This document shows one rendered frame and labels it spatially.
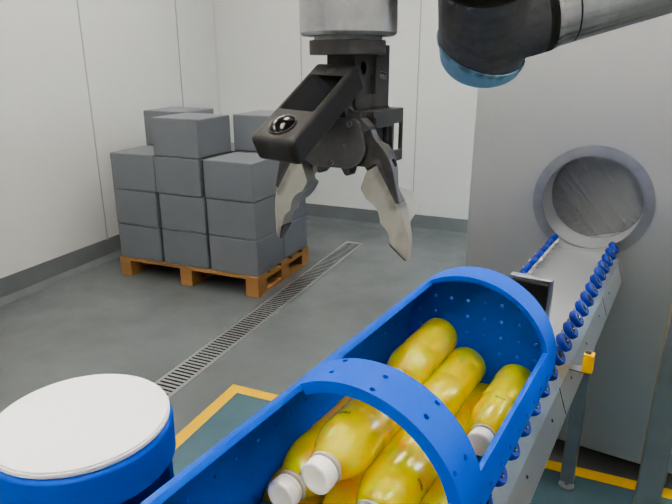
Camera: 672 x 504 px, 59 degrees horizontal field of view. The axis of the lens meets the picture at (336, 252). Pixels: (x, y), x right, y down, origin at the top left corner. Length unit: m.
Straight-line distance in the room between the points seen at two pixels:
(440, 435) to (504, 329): 0.44
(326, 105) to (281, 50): 5.52
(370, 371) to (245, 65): 5.62
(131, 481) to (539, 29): 0.81
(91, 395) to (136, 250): 3.57
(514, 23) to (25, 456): 0.86
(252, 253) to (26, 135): 1.76
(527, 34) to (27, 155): 4.25
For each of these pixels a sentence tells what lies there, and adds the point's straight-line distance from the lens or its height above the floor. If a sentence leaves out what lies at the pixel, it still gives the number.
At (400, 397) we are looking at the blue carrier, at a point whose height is 1.23.
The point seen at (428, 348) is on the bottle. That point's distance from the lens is 1.00.
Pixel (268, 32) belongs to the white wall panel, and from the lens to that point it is 6.10.
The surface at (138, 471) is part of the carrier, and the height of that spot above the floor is 1.00.
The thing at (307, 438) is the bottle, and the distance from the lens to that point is 0.77.
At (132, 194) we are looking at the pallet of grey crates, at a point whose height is 0.64.
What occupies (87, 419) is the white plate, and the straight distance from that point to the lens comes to 1.07.
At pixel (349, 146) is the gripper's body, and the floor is 1.51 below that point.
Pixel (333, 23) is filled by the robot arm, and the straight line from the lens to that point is 0.54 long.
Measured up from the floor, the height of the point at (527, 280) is 1.08.
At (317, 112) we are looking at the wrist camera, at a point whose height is 1.55.
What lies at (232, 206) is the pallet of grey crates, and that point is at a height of 0.63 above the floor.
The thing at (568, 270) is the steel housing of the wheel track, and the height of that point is 0.93.
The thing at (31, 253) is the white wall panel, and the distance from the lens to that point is 4.76.
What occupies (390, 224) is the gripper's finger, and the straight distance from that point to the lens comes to 0.55.
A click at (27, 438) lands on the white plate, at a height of 1.04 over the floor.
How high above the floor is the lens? 1.59
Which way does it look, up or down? 18 degrees down
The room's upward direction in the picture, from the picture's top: straight up
